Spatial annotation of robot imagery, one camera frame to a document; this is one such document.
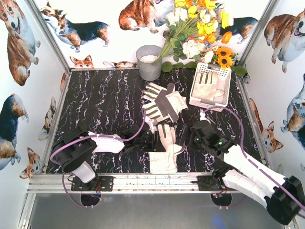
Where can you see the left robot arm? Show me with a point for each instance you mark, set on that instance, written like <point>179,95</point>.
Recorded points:
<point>75,147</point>

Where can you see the white perforated storage basket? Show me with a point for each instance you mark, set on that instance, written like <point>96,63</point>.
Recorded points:
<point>224,80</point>

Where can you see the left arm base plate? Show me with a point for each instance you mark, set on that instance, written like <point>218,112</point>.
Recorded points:
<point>101,183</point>

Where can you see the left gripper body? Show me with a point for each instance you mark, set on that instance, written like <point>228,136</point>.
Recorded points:
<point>154,140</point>

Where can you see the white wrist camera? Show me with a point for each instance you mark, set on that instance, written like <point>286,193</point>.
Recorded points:
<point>203,117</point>
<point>150,122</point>

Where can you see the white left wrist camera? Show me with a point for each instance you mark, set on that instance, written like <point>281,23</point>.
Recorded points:
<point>150,122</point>

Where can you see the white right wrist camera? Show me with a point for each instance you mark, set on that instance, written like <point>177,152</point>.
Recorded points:
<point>203,117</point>

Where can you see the back centre glove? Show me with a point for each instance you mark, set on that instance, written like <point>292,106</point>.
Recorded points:
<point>153,91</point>

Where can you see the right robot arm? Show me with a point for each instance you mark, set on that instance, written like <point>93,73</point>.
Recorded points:
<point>282,197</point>

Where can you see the artificial flower bouquet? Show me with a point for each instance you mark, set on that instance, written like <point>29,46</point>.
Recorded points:
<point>199,30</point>

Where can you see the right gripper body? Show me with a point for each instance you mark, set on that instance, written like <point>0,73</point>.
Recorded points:
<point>187,139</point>

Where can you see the grey metal bucket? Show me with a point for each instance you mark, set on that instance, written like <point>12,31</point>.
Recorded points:
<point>149,63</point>

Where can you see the white glove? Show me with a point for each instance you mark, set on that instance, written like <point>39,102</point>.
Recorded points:
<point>165,162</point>

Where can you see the grey-strap glove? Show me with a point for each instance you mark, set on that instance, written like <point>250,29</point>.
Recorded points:
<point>218,95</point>
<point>168,106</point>
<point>205,86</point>

